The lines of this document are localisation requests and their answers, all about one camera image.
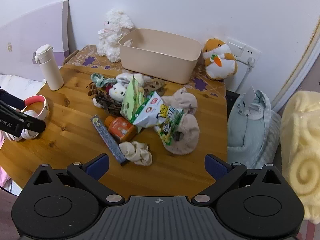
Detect white bedsheet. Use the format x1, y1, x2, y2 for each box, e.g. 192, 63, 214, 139
0, 74, 47, 98

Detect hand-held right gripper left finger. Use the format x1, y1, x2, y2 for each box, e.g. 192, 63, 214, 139
31, 153, 125, 207

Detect pink headboard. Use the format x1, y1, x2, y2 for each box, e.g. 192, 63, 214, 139
0, 1, 77, 82

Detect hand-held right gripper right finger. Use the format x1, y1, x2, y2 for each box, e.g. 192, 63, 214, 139
191, 153, 288, 207

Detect pink cloth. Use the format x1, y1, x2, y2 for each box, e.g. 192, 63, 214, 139
0, 132, 12, 188

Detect long blue star box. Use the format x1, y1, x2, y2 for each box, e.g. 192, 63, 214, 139
90, 115, 127, 166

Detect white plastic object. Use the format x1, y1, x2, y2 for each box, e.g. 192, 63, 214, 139
236, 85, 263, 120

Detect brown hair claw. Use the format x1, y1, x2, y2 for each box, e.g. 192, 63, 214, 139
144, 77, 167, 93

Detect yellow fleece blanket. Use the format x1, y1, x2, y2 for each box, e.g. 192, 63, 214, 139
280, 90, 320, 225

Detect beige plastic storage bin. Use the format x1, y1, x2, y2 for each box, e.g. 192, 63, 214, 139
118, 28, 202, 84

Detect cream door frame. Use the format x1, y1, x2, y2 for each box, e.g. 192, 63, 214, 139
271, 17, 320, 110

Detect light blue cushion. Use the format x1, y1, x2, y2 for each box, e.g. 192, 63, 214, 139
227, 90, 282, 169

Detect teal scrunchie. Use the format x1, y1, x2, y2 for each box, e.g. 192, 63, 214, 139
90, 73, 117, 88

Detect yellow green cartoon snack packet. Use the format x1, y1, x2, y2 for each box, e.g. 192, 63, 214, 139
154, 105, 184, 147

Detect pink white headphones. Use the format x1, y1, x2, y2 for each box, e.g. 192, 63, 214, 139
5, 95, 49, 142

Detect orange bottle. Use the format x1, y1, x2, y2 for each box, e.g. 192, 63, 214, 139
104, 116, 137, 141

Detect white wall socket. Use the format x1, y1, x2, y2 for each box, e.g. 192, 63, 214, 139
237, 43, 262, 68

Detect white thermos bottle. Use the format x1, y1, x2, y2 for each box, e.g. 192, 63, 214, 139
34, 44, 64, 91

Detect brown purple flower mat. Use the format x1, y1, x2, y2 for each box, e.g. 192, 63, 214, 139
65, 44, 227, 98

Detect white lamb plush toy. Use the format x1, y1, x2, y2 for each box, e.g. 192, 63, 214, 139
96, 9, 135, 63

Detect white plug with cable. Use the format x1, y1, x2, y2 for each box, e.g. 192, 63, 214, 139
239, 56, 256, 94

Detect orange hamster plush toy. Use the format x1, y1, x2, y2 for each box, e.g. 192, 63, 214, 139
202, 38, 238, 81

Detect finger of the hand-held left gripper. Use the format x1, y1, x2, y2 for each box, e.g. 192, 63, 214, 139
0, 89, 26, 110
0, 100, 47, 134

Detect light green snack bag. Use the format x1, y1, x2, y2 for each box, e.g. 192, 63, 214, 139
120, 74, 153, 120

